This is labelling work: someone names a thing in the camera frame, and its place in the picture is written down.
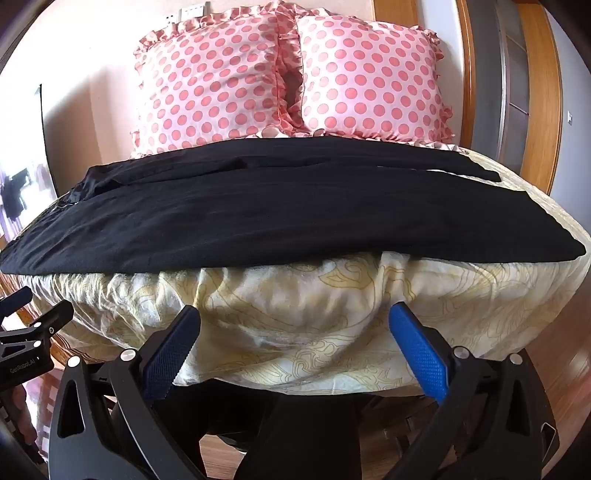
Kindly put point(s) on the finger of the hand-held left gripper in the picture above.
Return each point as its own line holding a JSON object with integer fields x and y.
{"x": 16, "y": 302}
{"x": 57, "y": 318}

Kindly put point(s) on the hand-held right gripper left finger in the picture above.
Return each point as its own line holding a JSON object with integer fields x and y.
{"x": 168, "y": 355}

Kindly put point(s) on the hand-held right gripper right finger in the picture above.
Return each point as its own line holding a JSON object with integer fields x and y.
{"x": 418, "y": 350}

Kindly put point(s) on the black pants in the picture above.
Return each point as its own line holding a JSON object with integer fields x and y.
{"x": 277, "y": 217}

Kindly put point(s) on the bed with yellow patterned bedspread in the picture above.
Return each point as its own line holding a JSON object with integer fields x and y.
{"x": 300, "y": 318}

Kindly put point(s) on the black framed leaning mirror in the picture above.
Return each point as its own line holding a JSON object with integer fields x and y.
{"x": 23, "y": 175}

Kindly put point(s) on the pink polka dot ruffled pillow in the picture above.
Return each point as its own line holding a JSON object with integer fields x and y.
{"x": 207, "y": 83}
{"x": 369, "y": 78}

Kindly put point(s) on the grey door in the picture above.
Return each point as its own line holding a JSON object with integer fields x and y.
{"x": 517, "y": 69}

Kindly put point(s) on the white wall socket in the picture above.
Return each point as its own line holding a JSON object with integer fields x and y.
{"x": 192, "y": 11}

